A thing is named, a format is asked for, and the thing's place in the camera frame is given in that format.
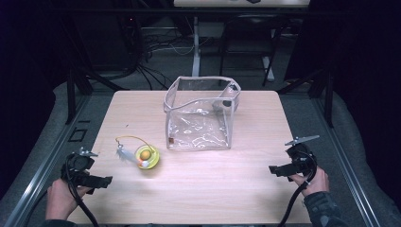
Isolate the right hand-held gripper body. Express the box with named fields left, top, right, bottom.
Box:
left=284, top=134, right=321, bottom=183

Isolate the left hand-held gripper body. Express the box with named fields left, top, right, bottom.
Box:
left=61, top=147, right=99, bottom=186

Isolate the yellow feather cat toy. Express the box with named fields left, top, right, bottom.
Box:
left=114, top=135, right=161, bottom=170

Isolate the clear plastic zipper bag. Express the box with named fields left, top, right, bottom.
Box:
left=163, top=75, right=242, bottom=151

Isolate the person's right hand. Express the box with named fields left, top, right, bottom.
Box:
left=288, top=166, right=331, bottom=199

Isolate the person's left hand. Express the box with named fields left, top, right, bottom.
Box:
left=44, top=178, right=93, bottom=221

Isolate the black metal stand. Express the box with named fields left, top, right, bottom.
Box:
left=277, top=56, right=336, bottom=129
left=61, top=18, right=96, bottom=125

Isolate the black chair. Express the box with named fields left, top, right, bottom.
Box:
left=218, top=13, right=290, bottom=87

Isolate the white desk leg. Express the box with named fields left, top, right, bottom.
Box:
left=191, top=16, right=202, bottom=78

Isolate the black crossbar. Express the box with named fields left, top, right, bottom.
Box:
left=41, top=7, right=351, bottom=17

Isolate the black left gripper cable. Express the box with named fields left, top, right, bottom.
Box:
left=63, top=154, right=100, bottom=227

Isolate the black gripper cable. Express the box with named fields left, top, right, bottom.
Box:
left=277, top=150, right=318, bottom=227
left=63, top=154, right=100, bottom=227

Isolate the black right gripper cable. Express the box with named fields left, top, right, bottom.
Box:
left=277, top=150, right=318, bottom=227

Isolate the aluminium rail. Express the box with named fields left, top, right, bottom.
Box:
left=2, top=94, right=92, bottom=227
left=311, top=94, right=382, bottom=227

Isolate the bundle of black floor cables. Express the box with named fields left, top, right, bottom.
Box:
left=116, top=18, right=197, bottom=91

